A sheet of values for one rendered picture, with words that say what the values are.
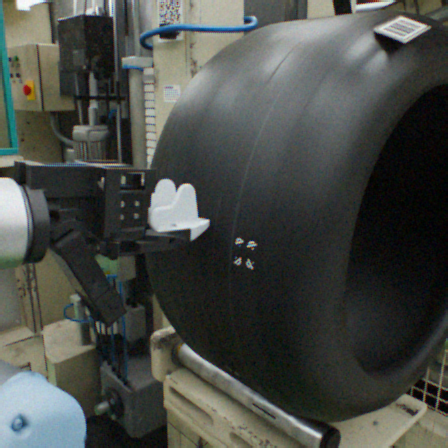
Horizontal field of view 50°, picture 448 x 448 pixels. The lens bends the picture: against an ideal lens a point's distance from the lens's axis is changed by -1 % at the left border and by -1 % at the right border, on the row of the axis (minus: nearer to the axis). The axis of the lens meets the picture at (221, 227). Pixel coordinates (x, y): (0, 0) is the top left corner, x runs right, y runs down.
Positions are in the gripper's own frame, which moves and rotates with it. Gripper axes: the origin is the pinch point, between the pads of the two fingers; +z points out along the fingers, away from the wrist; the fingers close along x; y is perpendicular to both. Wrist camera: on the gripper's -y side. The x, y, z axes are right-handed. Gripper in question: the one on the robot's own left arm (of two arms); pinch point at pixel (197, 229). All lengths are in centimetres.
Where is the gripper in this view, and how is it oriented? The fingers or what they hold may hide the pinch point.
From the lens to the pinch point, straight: 53.9
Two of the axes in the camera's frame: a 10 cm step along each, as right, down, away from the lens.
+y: 0.9, -9.7, -2.0
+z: 7.3, -0.7, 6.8
